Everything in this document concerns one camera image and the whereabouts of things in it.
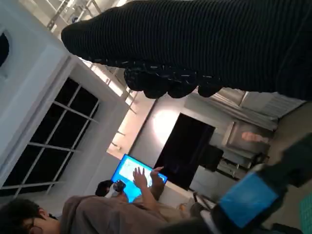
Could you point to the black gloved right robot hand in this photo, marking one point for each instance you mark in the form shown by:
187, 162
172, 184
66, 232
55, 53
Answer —
195, 39

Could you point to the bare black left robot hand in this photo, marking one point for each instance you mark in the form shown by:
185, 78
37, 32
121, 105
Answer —
248, 200

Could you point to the black metal rack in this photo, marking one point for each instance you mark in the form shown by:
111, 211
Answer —
241, 163

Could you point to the black speaker box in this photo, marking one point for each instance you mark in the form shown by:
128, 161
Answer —
211, 158

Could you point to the green cutting mat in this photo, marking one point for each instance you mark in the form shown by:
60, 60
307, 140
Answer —
306, 212

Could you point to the large black screen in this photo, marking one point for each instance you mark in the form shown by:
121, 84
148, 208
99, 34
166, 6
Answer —
185, 146

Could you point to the grey pleated curtain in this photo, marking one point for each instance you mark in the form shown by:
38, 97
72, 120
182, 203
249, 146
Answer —
260, 109

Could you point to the blue lit monitor screen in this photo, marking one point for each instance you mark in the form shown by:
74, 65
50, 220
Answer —
126, 170

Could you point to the black silver handheld device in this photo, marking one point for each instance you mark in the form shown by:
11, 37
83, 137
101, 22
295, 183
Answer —
119, 186

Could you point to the person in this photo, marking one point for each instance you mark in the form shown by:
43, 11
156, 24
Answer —
102, 217
22, 217
103, 188

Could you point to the dark window with white frame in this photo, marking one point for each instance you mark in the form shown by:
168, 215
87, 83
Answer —
58, 136

